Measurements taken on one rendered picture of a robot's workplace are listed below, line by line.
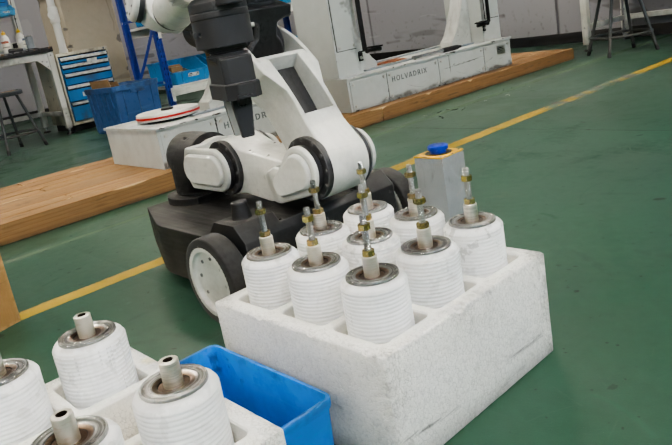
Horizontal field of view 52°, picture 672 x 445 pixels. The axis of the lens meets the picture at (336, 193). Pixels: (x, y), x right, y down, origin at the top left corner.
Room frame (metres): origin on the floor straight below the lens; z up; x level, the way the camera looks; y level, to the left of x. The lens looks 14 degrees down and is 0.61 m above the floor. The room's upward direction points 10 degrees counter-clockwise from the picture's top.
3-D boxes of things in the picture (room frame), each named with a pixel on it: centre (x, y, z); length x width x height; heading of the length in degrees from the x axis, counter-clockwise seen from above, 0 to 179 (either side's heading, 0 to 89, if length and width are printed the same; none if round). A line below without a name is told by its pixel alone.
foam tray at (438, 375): (1.06, -0.04, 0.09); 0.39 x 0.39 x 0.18; 41
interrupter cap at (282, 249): (1.07, 0.13, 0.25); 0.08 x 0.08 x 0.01
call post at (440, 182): (1.30, -0.21, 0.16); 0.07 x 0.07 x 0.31; 41
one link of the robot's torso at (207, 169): (1.79, 0.25, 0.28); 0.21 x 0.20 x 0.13; 39
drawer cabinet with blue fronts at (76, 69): (6.45, 2.15, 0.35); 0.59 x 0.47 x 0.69; 39
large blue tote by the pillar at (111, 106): (5.59, 1.55, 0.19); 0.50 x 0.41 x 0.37; 44
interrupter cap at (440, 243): (0.97, -0.12, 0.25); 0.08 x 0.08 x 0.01
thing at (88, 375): (0.86, 0.36, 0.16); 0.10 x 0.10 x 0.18
